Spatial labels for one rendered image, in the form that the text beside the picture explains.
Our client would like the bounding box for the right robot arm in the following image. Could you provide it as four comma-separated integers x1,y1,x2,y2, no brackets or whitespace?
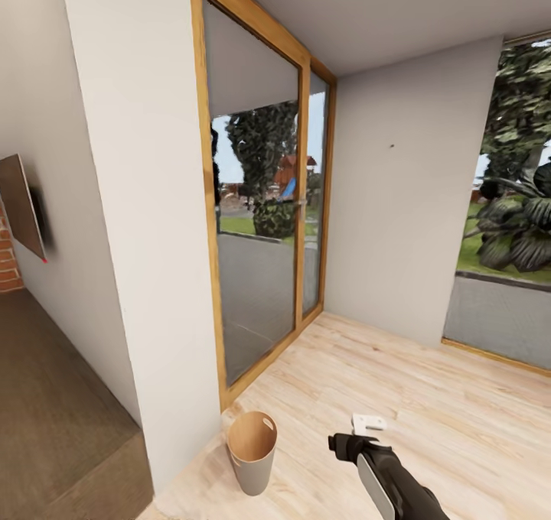
328,414,449,520

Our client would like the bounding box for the trash can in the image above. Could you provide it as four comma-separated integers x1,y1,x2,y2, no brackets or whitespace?
228,411,278,496

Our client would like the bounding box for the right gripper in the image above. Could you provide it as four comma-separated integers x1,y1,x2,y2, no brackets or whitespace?
328,434,377,464

